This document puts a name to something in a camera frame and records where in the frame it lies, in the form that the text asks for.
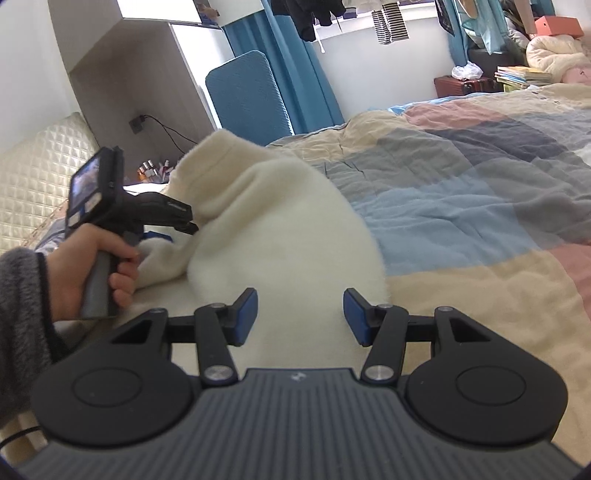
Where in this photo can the teal hanging cloth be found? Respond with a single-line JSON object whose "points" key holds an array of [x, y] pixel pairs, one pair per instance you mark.
{"points": [[485, 23]]}

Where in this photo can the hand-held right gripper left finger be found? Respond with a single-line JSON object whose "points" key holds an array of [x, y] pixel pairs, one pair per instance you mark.
{"points": [[245, 318]]}

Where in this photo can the grey wall socket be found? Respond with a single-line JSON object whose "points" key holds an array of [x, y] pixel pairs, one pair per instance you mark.
{"points": [[136, 125]]}

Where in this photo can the orange box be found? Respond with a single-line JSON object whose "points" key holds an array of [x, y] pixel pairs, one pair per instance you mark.
{"points": [[556, 26]]}

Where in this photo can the group of small bottles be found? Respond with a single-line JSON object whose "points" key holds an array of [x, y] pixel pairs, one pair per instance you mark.
{"points": [[154, 170]]}

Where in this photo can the stack of books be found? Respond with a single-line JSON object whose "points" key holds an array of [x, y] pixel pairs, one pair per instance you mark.
{"points": [[524, 75]]}

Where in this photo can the pastel patchwork quilt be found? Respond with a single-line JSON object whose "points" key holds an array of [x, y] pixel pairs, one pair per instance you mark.
{"points": [[461, 194]]}

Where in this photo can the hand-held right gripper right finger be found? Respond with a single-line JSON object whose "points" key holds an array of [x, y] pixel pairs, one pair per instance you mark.
{"points": [[354, 318]]}

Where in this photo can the person's left hand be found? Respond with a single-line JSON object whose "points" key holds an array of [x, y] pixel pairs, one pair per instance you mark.
{"points": [[67, 277]]}

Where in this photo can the blue padded panel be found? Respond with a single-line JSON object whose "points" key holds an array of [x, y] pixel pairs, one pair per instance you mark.
{"points": [[251, 97]]}

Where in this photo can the white wall cabinet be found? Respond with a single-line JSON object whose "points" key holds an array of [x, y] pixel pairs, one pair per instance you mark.
{"points": [[138, 69]]}

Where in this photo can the cream bundled duvet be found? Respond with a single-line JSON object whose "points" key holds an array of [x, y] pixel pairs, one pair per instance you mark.
{"points": [[558, 55]]}

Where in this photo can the dark red wooden box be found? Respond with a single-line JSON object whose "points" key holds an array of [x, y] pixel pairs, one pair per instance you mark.
{"points": [[464, 86]]}

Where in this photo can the cream sweater with striped sleeves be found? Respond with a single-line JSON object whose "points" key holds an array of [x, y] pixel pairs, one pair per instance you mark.
{"points": [[281, 230]]}

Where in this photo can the cream quilted headboard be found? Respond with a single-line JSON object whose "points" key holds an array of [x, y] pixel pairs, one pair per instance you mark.
{"points": [[37, 170]]}

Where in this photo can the person's left forearm grey sleeve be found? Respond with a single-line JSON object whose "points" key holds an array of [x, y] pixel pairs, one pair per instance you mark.
{"points": [[21, 323]]}

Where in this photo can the blue curtain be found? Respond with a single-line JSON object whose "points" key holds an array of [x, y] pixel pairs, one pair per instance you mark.
{"points": [[295, 69]]}

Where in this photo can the white plastic bag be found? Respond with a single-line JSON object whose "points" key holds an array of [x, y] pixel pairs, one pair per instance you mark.
{"points": [[467, 70]]}

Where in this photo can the dark hanging clothes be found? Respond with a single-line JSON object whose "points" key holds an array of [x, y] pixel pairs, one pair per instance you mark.
{"points": [[309, 16]]}

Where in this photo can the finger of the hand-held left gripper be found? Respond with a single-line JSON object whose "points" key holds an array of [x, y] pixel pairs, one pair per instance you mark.
{"points": [[180, 226], [166, 205]]}

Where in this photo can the striped hanging socks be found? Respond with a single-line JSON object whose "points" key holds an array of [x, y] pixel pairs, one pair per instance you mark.
{"points": [[390, 23]]}

